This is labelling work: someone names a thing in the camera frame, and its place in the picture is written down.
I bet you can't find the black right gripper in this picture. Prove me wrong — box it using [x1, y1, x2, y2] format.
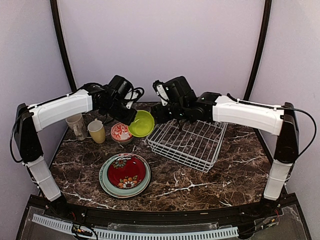
[151, 101, 189, 123]

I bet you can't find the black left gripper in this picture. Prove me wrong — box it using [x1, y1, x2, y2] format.
[102, 98, 138, 125]

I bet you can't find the white red patterned bowl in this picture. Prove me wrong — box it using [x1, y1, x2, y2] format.
[110, 122, 133, 140]

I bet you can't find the lime green bowl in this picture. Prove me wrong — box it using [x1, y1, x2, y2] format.
[128, 110, 155, 138]

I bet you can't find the light teal ceramic bowl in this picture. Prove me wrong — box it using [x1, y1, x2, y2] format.
[112, 136, 134, 145]

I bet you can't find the yellow ceramic cup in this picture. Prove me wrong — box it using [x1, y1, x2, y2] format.
[87, 118, 106, 144]

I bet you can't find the cream patterned ceramic mug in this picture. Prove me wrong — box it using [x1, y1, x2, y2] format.
[65, 113, 88, 141]

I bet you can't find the dark red plate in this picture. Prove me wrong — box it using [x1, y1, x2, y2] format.
[107, 156, 147, 189]

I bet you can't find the light green plate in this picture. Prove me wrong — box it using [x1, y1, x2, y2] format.
[99, 153, 152, 199]

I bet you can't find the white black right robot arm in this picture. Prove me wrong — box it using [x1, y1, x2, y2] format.
[151, 76, 303, 217]

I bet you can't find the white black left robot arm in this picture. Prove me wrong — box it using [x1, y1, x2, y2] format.
[9, 75, 145, 218]

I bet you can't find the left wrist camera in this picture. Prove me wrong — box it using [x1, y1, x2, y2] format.
[124, 87, 145, 109]

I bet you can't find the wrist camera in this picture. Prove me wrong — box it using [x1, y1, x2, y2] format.
[124, 87, 145, 109]
[152, 80, 170, 106]

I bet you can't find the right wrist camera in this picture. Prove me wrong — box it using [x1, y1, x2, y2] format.
[152, 80, 170, 106]

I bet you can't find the white wire dish rack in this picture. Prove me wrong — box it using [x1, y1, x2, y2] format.
[146, 119, 228, 173]

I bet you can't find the black left frame post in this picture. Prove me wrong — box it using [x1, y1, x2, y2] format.
[49, 0, 77, 91]

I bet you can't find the black frame post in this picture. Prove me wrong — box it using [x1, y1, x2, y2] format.
[243, 0, 272, 101]
[49, 0, 77, 91]

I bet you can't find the white slotted cable duct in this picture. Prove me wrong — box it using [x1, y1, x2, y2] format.
[32, 214, 239, 240]

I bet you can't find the black front table rail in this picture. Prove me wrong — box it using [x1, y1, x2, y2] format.
[29, 194, 298, 227]

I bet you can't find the black right frame post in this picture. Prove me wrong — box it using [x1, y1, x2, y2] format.
[243, 0, 272, 101]

